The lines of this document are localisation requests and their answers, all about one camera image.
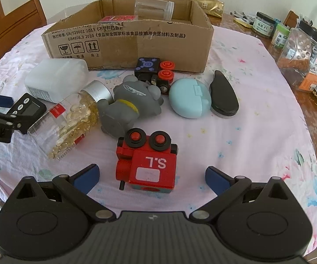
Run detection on orange packet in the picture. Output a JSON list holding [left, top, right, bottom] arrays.
[[298, 55, 317, 92]]

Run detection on black digital timer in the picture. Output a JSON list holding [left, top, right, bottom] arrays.
[[6, 93, 47, 135]]

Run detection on large clear black lid jar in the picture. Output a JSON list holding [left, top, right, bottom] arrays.
[[278, 20, 317, 90]]

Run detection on red toy fire truck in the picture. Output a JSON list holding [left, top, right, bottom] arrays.
[[116, 128, 179, 194]]

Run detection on round packet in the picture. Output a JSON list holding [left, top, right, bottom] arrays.
[[209, 70, 239, 116]]

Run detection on light blue round case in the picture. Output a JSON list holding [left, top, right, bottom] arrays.
[[168, 78, 212, 119]]

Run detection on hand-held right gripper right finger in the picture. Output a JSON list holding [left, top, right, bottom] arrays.
[[193, 166, 304, 222]]

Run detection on gold foil bag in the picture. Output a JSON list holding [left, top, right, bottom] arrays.
[[188, 0, 225, 18]]

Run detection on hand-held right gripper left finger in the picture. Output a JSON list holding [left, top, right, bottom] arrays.
[[9, 163, 115, 222]]

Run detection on marker pen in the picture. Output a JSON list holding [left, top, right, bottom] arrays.
[[27, 80, 113, 160]]

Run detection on green lid jar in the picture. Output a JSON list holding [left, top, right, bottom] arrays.
[[271, 23, 291, 48]]

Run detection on black lid glass jar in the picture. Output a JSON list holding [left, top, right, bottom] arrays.
[[253, 12, 275, 37]]

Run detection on cardboard box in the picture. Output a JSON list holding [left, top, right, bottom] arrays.
[[41, 0, 214, 73]]

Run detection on grey cat toy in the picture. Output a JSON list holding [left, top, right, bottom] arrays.
[[97, 75, 164, 138]]

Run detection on white plastic bottle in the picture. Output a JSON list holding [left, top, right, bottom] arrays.
[[24, 59, 89, 103]]

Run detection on red flat packet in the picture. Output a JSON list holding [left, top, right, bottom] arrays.
[[98, 15, 138, 24]]

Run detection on clear plastic jar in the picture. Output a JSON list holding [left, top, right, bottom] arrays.
[[134, 0, 175, 21]]

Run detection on bunch of pens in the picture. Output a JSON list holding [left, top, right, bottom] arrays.
[[230, 10, 255, 27]]

